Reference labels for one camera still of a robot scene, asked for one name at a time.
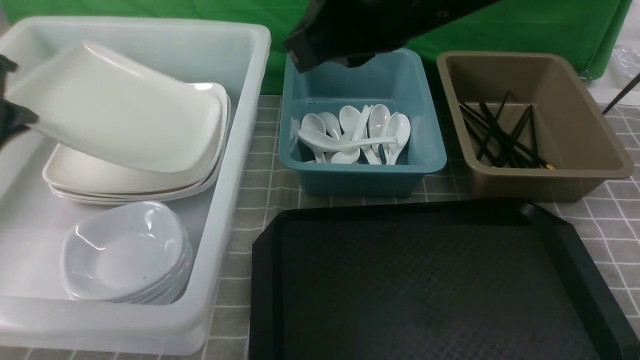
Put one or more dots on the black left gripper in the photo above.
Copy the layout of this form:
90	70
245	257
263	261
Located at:
14	118

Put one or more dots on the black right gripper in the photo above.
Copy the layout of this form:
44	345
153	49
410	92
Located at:
346	32

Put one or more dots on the large white rice plate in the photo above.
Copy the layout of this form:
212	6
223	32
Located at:
101	103

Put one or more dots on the top stacked white plate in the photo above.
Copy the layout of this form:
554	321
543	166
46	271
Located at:
70	170

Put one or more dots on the stack of white plates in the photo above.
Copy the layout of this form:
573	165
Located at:
176	193

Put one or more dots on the teal plastic bin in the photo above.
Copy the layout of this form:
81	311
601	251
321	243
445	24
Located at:
397	80

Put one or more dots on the stack of white bowls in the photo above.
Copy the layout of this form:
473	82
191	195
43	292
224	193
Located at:
135	254

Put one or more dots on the black chopsticks in bin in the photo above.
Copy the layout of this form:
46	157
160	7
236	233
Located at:
515	149

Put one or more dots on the brown plastic bin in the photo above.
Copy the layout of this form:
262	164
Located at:
572	133

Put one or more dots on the green cloth backdrop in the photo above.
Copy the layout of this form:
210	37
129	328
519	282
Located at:
584	32

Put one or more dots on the black serving tray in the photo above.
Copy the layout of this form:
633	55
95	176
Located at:
466	280

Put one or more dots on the clear plastic bag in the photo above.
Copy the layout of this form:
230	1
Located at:
625	62

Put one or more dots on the grey checked tablecloth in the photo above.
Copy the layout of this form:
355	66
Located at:
34	223

